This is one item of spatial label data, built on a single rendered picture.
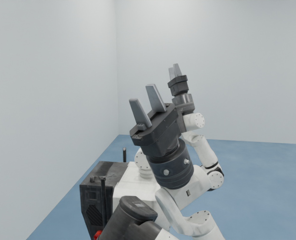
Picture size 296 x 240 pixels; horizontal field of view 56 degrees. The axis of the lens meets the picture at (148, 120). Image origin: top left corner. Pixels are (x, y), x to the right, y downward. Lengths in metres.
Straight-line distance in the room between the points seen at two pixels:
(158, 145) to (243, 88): 4.68
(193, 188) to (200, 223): 0.09
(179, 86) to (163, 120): 0.65
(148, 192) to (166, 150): 0.35
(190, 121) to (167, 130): 0.61
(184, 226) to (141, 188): 0.29
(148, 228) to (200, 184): 0.21
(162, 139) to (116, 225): 0.33
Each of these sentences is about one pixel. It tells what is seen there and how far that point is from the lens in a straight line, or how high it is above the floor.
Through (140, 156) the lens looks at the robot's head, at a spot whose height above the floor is 1.34.
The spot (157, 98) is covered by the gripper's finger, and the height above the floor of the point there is 1.58.
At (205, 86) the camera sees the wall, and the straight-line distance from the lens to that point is 5.10.
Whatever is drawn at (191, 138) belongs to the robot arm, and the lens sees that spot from 1.24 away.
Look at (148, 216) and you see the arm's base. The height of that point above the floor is 1.24.
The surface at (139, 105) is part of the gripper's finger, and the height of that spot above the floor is 1.58.
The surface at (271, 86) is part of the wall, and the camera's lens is 5.26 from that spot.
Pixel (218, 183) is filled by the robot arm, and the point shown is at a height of 1.12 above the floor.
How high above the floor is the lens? 1.68
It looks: 15 degrees down
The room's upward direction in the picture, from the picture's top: straight up
